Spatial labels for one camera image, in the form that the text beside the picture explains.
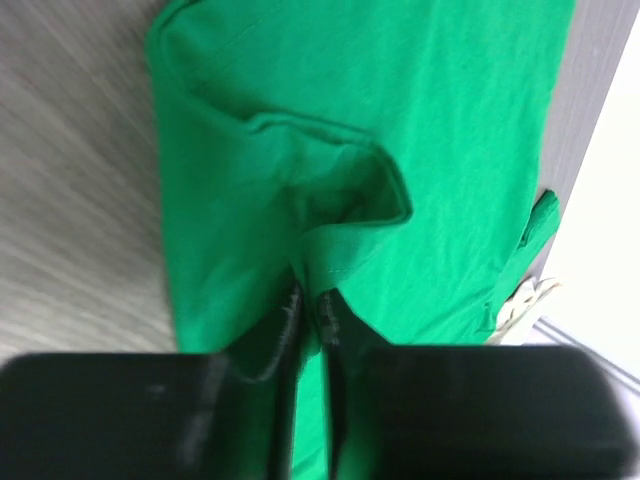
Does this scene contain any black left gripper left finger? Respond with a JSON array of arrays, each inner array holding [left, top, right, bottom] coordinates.
[[1, 285, 303, 479]]

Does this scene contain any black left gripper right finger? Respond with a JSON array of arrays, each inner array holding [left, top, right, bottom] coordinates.
[[317, 290, 631, 479]]

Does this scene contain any green t shirt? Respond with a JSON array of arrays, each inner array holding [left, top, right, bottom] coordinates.
[[143, 0, 579, 480]]

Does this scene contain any folded white t shirt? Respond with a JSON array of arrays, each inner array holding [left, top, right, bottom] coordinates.
[[486, 277, 563, 346]]

